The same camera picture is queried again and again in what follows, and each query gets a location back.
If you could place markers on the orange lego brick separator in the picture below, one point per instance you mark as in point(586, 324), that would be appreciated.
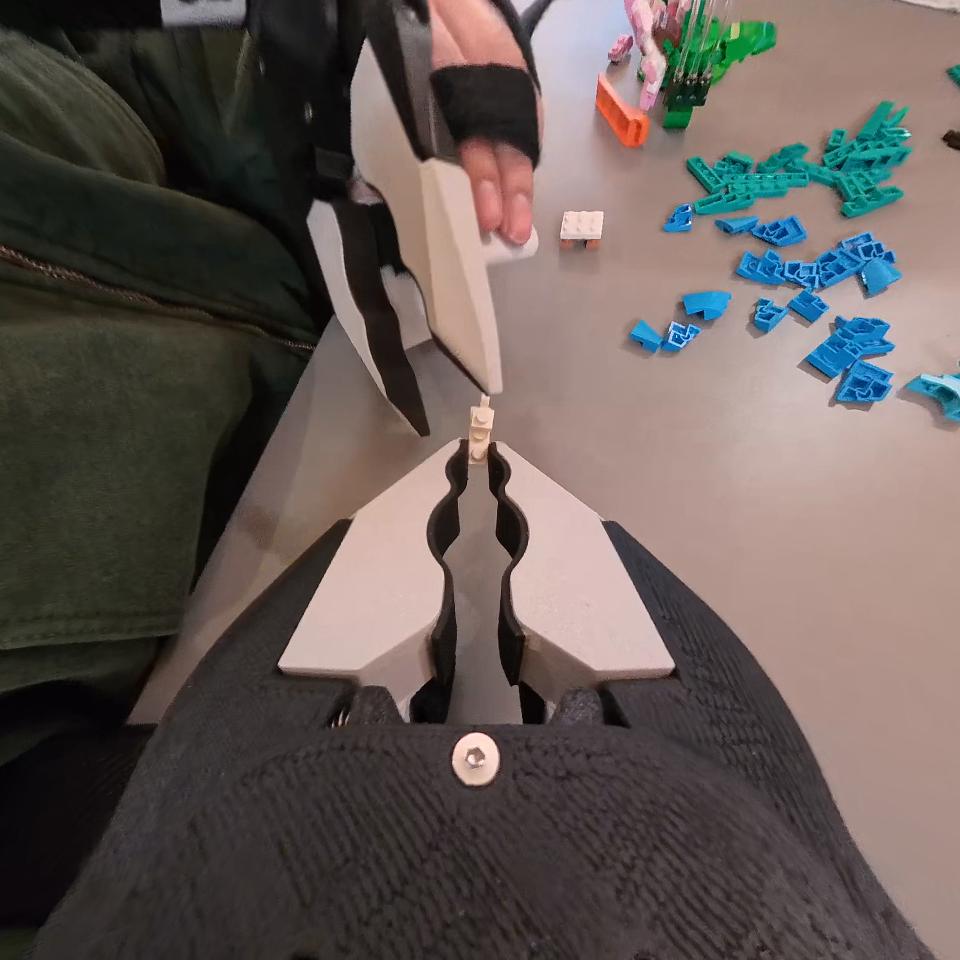
point(622, 112)

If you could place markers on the pile of turquoise lego pieces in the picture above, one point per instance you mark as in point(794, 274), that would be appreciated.
point(941, 390)

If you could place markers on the tiny white lego stud piece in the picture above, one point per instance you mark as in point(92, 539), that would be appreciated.
point(480, 414)

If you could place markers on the person's green jacket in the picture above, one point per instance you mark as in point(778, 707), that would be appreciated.
point(112, 337)

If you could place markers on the white lego block brown feet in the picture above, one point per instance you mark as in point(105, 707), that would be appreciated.
point(581, 225)

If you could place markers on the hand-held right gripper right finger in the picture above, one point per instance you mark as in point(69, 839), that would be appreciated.
point(585, 600)

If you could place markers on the green lego build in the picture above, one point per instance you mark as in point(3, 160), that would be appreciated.
point(697, 67)

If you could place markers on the small white lego plate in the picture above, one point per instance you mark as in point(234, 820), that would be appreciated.
point(478, 448)

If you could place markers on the pile of teal lego pieces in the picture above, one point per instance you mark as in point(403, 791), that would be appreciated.
point(795, 176)

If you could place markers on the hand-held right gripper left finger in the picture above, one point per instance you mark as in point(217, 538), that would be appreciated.
point(367, 592)

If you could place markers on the pile of blue lego pieces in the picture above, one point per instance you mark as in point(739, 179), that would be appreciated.
point(817, 270)

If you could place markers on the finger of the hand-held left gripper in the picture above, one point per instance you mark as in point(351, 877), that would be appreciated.
point(461, 285)
point(337, 262)

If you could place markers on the pink lego build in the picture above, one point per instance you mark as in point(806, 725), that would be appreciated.
point(649, 45)

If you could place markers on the person's left hand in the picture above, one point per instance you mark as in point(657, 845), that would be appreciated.
point(499, 187)

